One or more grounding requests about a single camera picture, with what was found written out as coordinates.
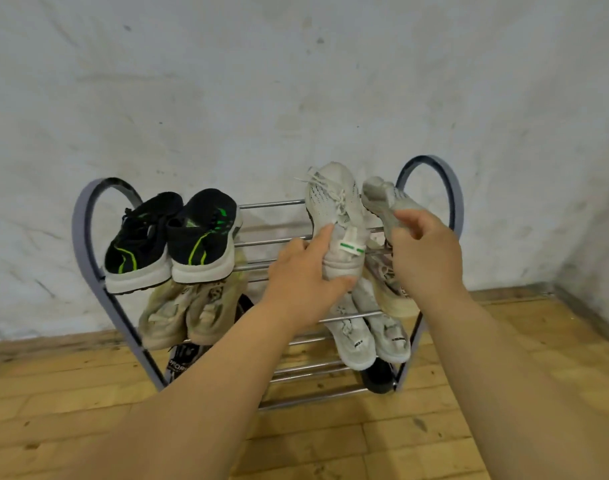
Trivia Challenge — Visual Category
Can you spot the person's right hand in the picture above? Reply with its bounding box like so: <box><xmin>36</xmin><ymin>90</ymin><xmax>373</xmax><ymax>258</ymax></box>
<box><xmin>386</xmin><ymin>209</ymin><xmax>470</xmax><ymax>308</ymax></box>

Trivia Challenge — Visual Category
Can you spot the person's left hand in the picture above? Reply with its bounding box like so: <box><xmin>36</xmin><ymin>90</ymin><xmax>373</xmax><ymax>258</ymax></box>
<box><xmin>258</xmin><ymin>223</ymin><xmax>358</xmax><ymax>335</ymax></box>

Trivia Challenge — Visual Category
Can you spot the black red sneaker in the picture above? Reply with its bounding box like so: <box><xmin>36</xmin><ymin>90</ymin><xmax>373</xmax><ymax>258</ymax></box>
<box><xmin>234</xmin><ymin>293</ymin><xmax>255</xmax><ymax>321</ymax></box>

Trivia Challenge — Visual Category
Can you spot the white green-tab sneaker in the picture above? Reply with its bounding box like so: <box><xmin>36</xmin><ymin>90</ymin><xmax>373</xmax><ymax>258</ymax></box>
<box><xmin>296</xmin><ymin>162</ymin><xmax>370</xmax><ymax>281</ymax></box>
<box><xmin>360</xmin><ymin>175</ymin><xmax>428</xmax><ymax>233</ymax></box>

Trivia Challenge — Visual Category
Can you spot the black green sneaker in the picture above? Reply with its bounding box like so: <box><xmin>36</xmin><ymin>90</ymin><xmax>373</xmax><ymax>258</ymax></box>
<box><xmin>166</xmin><ymin>188</ymin><xmax>243</xmax><ymax>285</ymax></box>

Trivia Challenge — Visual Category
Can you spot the black orange sneaker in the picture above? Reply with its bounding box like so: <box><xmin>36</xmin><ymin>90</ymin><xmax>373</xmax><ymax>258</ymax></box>
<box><xmin>359</xmin><ymin>357</ymin><xmax>396</xmax><ymax>395</ymax></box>

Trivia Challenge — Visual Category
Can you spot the black shoe with dotted sole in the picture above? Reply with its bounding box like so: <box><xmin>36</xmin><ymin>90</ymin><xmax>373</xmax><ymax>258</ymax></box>
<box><xmin>104</xmin><ymin>192</ymin><xmax>185</xmax><ymax>295</ymax></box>

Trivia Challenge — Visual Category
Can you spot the grey metal shoe rack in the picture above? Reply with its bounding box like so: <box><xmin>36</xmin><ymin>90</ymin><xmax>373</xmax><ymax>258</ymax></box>
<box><xmin>72</xmin><ymin>154</ymin><xmax>465</xmax><ymax>411</ymax></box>

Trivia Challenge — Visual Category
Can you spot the person's right forearm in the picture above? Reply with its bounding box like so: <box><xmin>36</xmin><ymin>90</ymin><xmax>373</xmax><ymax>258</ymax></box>
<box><xmin>419</xmin><ymin>289</ymin><xmax>609</xmax><ymax>480</ymax></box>

